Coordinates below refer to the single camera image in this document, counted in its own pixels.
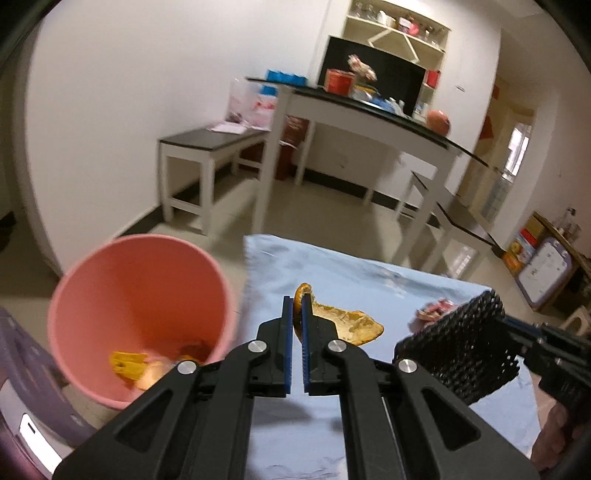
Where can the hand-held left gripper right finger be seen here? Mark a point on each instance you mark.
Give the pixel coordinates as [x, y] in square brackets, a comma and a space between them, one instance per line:
[305, 346]

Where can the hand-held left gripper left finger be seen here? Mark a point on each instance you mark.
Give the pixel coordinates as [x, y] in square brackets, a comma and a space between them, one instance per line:
[288, 346]

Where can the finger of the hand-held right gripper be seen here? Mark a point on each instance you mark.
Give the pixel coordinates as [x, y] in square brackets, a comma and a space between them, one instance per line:
[535, 330]

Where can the black foam fruit net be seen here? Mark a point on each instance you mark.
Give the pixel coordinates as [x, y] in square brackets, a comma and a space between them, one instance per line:
[461, 341]

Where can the pink clear plastic bag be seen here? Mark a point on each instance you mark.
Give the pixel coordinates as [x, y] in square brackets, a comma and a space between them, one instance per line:
[434, 311]

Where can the pink plastic bucket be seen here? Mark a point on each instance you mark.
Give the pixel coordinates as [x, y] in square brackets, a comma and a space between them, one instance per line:
[138, 286]

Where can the yellow plastic bag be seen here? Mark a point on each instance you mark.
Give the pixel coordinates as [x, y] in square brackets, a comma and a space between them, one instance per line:
[127, 364]

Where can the person's right hand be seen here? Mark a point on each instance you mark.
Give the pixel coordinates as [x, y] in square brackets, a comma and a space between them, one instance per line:
[551, 434]

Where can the white plastic stool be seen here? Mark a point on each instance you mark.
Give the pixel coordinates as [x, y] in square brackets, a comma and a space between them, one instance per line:
[579, 321]

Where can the purple framed drawing board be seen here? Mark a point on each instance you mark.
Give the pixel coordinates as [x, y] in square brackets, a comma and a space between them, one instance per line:
[542, 274]

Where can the colourful fruit carton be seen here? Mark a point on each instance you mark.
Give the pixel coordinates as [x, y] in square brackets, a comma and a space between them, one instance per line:
[519, 251]

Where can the light blue floral cloth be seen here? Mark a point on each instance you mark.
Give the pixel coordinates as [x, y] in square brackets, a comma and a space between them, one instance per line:
[323, 267]

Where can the wooden side desk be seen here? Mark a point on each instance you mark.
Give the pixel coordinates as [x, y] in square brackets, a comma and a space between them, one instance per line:
[572, 240]

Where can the brown cardboard box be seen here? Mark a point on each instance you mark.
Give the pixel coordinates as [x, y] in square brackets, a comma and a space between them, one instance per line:
[533, 225]

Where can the white bench dark top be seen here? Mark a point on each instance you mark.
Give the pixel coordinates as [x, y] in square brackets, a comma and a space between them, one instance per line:
[198, 138]
[461, 207]

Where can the white glass door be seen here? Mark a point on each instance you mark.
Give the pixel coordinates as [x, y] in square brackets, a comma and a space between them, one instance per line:
[512, 152]

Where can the dark red paper bag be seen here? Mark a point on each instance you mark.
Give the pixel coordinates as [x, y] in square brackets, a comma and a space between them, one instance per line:
[291, 147]

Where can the white paper sheets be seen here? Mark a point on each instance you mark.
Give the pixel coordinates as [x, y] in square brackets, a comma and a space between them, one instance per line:
[228, 128]

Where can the reddish round fruit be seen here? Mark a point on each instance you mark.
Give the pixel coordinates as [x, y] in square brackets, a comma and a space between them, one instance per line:
[438, 122]

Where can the white dining table glass top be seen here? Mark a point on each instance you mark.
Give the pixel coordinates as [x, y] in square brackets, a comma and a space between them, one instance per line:
[351, 117]

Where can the clear hanging plastic bag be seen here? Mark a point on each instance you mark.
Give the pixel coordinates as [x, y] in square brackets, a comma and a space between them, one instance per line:
[249, 104]

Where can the blue plastic bag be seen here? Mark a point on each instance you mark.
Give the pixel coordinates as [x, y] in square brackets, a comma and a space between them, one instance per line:
[383, 104]

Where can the purple plastic chair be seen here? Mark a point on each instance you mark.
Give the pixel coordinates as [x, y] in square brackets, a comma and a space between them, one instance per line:
[32, 369]

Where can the red tin box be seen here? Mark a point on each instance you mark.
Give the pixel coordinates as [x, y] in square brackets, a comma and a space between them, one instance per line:
[339, 82]

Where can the blue plastic packs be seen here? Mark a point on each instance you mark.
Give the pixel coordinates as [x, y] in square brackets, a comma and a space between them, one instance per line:
[285, 77]

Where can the red gift bag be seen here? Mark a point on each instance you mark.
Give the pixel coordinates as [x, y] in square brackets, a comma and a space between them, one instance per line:
[432, 78]

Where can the dried flower bouquet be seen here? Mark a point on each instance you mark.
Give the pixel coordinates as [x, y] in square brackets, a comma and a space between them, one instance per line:
[362, 69]

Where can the dark maroon appliance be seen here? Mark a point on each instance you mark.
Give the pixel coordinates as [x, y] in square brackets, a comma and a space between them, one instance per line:
[23, 452]

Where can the black flat screen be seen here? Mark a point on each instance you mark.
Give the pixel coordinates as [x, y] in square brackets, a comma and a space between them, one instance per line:
[341, 55]

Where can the white shelf cabinet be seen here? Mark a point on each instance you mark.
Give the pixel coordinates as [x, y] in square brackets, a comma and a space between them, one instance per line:
[397, 37]

